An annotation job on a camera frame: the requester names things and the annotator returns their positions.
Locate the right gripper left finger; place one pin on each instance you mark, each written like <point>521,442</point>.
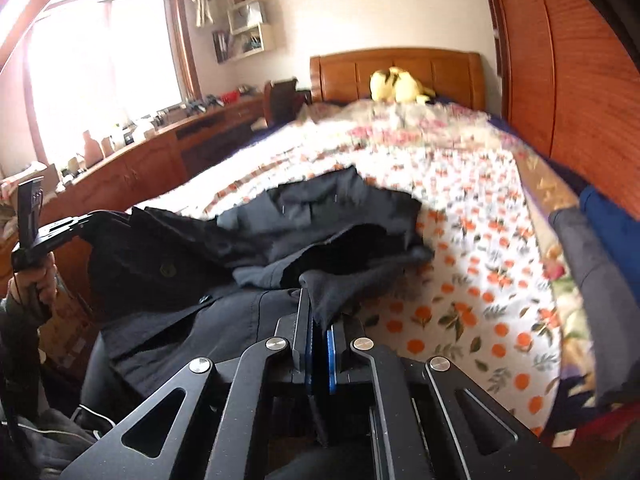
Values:
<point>211,420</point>

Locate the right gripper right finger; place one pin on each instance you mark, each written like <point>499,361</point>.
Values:
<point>428,420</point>

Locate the black trench coat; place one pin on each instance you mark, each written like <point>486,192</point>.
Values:
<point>170,288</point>

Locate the left hand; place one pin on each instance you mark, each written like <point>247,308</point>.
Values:
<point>42,277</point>

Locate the wooden desk cabinet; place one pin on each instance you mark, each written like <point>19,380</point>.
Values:
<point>150,168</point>

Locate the orange print bed sheet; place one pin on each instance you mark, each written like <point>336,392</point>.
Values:
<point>486,300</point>

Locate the window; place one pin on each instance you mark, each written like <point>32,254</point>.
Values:
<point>91,64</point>

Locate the grey folded garment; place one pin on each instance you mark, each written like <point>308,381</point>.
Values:
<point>611,309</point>

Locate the red basket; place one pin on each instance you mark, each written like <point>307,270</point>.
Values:
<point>230,97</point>

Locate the blue folded garment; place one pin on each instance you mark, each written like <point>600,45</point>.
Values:
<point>618,232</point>

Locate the wooden chair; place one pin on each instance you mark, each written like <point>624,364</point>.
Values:
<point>281,103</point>

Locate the floral quilt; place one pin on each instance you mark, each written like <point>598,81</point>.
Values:
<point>415,120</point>

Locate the yellow plush toy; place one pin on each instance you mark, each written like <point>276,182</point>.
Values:
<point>399,86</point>

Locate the wooden headboard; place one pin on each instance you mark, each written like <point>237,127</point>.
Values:
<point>342,78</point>

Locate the wooden louvered wardrobe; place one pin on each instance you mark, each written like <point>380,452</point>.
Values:
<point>571,91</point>

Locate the white wall shelf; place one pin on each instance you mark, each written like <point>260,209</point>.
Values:
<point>242,29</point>

